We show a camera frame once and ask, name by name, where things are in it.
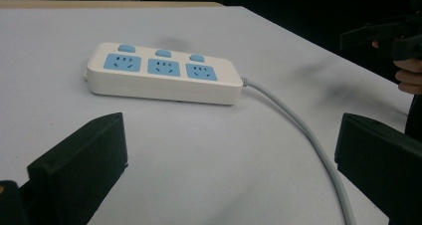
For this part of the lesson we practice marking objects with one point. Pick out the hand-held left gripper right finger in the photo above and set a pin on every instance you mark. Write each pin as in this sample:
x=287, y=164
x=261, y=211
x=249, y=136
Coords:
x=381, y=162

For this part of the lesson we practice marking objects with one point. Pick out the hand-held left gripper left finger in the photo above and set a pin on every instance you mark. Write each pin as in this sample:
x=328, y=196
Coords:
x=83, y=162

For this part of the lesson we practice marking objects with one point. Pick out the white blue power strip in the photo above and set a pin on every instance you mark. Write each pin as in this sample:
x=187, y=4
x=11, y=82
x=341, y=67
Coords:
x=159, y=85

